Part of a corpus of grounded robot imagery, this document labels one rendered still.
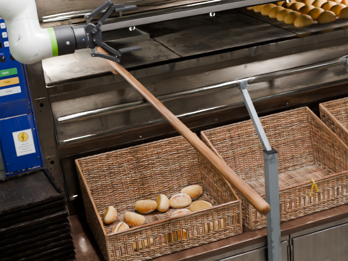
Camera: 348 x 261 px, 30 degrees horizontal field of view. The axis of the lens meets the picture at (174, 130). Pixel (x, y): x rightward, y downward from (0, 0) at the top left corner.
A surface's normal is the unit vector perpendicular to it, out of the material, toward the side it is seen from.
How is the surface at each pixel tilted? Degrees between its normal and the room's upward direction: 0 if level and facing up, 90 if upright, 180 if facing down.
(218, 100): 70
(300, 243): 91
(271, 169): 90
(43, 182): 0
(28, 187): 0
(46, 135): 90
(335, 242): 91
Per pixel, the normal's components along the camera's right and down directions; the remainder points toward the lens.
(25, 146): 0.34, 0.33
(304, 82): 0.29, -0.01
